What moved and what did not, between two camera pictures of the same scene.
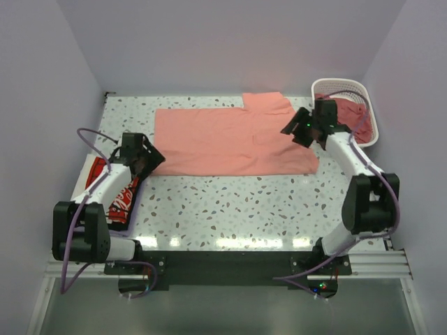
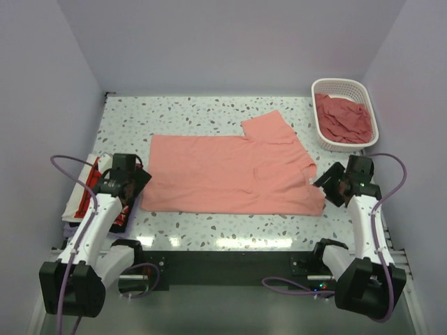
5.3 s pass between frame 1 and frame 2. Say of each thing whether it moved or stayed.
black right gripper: moved
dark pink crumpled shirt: stayed
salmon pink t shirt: moved
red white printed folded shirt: stayed
